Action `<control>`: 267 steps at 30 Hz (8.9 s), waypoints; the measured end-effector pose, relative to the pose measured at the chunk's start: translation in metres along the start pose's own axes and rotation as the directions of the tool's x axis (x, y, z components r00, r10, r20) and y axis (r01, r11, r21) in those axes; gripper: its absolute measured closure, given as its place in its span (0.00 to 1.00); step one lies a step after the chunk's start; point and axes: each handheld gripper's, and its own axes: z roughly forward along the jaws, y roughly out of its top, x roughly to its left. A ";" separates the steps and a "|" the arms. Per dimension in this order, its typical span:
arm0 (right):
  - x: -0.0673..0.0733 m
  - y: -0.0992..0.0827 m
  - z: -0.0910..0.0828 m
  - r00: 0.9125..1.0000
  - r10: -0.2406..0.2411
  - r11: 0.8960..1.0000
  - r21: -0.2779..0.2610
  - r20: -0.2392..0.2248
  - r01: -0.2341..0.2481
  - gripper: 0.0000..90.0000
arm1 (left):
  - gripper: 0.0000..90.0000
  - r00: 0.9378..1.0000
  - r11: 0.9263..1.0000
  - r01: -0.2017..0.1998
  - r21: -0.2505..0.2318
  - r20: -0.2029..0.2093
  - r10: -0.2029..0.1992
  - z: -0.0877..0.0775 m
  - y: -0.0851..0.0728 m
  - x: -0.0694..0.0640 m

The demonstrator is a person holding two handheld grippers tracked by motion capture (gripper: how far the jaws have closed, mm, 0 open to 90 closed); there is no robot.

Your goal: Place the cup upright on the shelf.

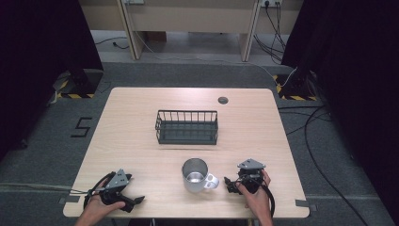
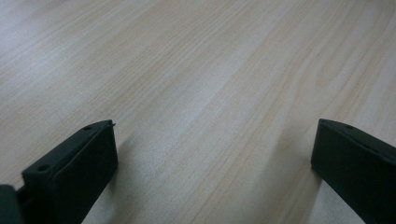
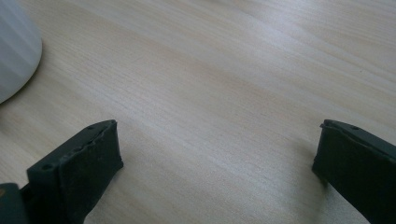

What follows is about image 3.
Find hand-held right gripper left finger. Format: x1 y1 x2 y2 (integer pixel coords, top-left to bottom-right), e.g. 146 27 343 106
20 119 124 224

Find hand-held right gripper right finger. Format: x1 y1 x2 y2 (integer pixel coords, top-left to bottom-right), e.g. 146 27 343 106
311 119 396 224

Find white round plate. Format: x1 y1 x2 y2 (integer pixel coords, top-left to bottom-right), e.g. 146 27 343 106
0 0 43 105

